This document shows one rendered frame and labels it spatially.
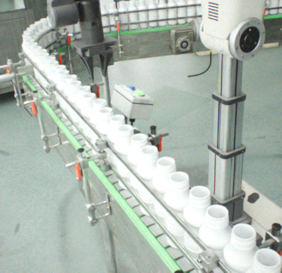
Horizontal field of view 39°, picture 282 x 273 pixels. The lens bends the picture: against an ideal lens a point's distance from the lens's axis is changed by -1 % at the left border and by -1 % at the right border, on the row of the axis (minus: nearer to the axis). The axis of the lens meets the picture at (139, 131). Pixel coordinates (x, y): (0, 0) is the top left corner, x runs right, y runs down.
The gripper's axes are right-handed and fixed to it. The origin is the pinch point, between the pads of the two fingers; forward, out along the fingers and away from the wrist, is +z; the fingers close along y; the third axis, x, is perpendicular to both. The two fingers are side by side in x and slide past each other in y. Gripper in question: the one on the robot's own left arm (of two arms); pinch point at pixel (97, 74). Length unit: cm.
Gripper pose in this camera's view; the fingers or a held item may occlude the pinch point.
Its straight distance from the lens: 106.9
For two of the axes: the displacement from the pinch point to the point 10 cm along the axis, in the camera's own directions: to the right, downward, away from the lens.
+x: -4.6, -4.0, 7.9
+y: 8.8, -2.8, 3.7
